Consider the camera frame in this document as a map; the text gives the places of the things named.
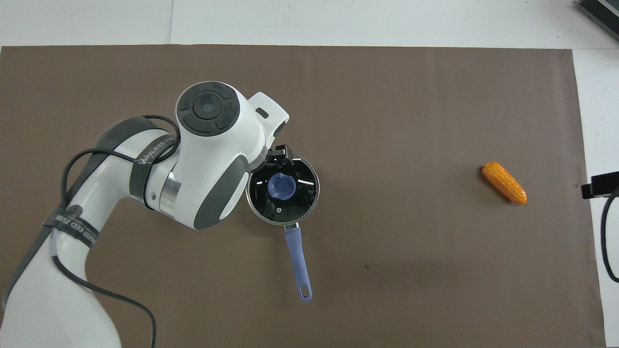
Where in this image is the dark blue saucepan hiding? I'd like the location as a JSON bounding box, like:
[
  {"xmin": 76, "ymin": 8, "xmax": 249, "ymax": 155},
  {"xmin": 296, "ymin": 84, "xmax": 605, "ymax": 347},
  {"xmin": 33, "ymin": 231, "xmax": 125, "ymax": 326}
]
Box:
[{"xmin": 246, "ymin": 155, "xmax": 321, "ymax": 303}]

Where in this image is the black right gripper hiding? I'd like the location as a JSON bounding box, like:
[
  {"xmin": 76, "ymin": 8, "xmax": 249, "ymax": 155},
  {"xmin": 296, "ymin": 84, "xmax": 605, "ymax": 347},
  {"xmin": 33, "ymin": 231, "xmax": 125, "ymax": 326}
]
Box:
[{"xmin": 581, "ymin": 171, "xmax": 619, "ymax": 200}]

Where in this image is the black ribbed device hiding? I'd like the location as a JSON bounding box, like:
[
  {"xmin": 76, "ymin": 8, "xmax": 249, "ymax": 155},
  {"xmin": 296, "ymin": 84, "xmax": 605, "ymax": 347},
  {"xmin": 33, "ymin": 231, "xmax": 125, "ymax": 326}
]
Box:
[{"xmin": 576, "ymin": 0, "xmax": 619, "ymax": 34}]

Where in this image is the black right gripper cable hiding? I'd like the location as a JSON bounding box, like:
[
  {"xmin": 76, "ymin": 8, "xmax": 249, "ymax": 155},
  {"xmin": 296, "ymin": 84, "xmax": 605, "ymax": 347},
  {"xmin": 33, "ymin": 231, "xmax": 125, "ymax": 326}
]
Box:
[{"xmin": 600, "ymin": 191, "xmax": 619, "ymax": 283}]

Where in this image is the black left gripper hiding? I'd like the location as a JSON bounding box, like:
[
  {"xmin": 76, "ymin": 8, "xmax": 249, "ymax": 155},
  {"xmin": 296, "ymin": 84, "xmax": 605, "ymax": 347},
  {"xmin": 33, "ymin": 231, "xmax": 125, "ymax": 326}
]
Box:
[{"xmin": 254, "ymin": 144, "xmax": 295, "ymax": 171}]

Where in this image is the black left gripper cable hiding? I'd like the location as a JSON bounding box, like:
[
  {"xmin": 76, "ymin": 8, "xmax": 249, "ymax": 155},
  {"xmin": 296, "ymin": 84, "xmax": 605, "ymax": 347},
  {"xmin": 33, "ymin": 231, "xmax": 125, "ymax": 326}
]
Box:
[{"xmin": 48, "ymin": 115, "xmax": 182, "ymax": 348}]

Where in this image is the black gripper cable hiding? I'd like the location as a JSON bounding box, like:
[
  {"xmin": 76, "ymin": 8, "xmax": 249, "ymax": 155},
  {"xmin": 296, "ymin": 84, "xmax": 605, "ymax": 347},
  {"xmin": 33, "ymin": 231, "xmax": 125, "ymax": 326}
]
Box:
[
  {"xmin": 48, "ymin": 115, "xmax": 182, "ymax": 348},
  {"xmin": 600, "ymin": 191, "xmax": 619, "ymax": 283}
]

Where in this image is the brown table mat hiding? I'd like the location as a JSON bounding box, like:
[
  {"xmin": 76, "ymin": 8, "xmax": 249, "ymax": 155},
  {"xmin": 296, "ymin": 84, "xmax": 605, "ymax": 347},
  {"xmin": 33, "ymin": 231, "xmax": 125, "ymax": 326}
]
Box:
[{"xmin": 0, "ymin": 46, "xmax": 607, "ymax": 348}]

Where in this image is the glass lid with blue knob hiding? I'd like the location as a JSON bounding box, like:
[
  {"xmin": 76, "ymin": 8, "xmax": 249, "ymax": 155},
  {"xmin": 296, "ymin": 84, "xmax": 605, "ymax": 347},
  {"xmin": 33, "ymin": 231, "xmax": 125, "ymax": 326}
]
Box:
[{"xmin": 247, "ymin": 156, "xmax": 320, "ymax": 225}]

